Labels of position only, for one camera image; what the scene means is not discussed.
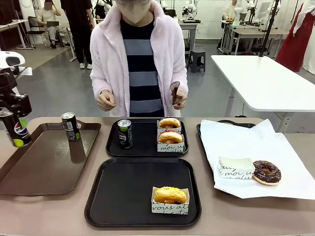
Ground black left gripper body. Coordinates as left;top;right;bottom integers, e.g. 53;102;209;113
0;69;20;109

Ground black Pepsi can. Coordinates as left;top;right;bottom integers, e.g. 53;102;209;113
61;112;82;142
0;109;32;148
117;119;134;150

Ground red topped glazed donut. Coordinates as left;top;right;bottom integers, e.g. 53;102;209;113
158;117;181;129
158;131;183;144

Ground metal serving tongs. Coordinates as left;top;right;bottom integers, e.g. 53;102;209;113
170;81;189;110

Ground yellow glazed donut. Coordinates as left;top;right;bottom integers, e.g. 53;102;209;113
153;186;188;205

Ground person's left forearm pink sleeve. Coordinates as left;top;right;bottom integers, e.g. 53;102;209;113
177;63;189;93

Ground person's right forearm pink sleeve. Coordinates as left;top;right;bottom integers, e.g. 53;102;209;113
90;63;110;94

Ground person's right hand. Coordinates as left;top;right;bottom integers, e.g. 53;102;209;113
97;90;117;112

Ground person's left hand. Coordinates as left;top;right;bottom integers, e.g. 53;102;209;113
171;88;189;110

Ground brown plastic tray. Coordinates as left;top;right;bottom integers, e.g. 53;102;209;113
0;122;102;197

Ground white background table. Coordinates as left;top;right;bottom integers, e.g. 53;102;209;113
0;19;35;50

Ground seated person with laptop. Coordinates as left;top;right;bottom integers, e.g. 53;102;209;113
36;0;67;50

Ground person in black clothes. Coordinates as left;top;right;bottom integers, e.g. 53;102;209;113
61;0;95;70

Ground person in pink fleece jacket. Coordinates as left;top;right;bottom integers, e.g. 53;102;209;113
90;0;189;118

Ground small black plastic tray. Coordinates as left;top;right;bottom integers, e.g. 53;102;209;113
105;118;189;158

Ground large black plastic tray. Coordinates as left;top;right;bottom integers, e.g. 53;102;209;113
84;157;202;228

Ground dark plastic stool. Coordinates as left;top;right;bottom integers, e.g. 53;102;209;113
186;49;206;73

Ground grey background desk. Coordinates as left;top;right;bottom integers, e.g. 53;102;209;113
177;19;199;55

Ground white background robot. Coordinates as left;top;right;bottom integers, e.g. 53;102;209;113
181;0;198;18

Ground black tray under paper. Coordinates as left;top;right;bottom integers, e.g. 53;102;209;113
196;119;256;196

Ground empty white paper box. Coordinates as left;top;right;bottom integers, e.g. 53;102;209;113
217;156;256;180

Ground white paper sheet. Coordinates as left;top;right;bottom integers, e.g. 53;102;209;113
200;118;315;200

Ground white side table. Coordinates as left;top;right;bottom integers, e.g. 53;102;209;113
211;54;315;135

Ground beige background desk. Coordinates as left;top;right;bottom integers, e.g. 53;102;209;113
220;19;290;56

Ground chocolate glazed donut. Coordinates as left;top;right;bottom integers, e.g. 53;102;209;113
252;160;282;186

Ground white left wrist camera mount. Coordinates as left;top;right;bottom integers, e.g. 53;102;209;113
13;66;33;78

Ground black camera stand pole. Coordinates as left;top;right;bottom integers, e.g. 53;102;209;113
257;0;282;58

